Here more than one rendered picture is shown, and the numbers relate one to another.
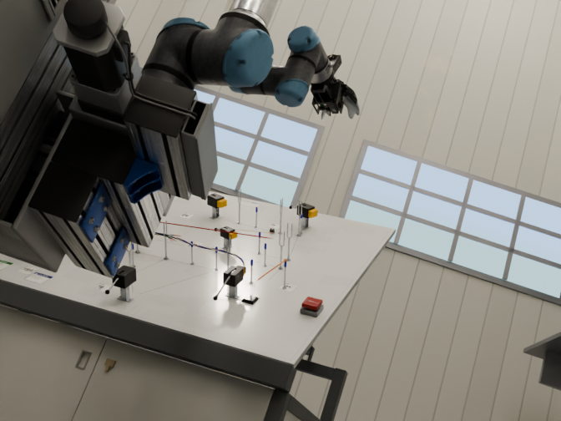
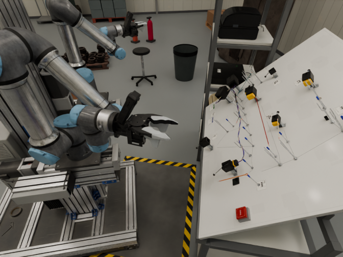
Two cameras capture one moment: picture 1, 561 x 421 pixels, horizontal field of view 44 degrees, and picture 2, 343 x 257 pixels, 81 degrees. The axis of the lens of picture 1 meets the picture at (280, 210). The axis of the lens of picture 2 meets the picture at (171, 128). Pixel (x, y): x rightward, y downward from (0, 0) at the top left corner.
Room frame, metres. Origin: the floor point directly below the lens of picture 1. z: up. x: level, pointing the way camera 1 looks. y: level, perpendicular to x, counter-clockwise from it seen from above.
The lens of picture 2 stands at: (1.66, -0.52, 1.99)
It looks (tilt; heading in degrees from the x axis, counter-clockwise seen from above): 42 degrees down; 76
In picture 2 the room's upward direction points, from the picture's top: straight up
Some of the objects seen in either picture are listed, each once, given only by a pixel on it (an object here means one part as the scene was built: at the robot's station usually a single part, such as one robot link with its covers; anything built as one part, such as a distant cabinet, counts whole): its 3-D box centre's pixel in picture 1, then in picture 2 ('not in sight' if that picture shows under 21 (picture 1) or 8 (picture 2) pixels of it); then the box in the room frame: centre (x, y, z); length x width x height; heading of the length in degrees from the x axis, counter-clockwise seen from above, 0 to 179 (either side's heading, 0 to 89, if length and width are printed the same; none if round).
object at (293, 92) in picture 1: (289, 82); (98, 134); (1.52, 0.09, 1.46); 0.11 x 0.08 x 0.11; 60
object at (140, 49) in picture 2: not in sight; (142, 65); (2.00, 3.21, 0.31); 0.52 x 0.50 x 0.62; 174
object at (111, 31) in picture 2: not in sight; (108, 32); (1.59, 1.04, 1.56); 0.11 x 0.08 x 0.09; 21
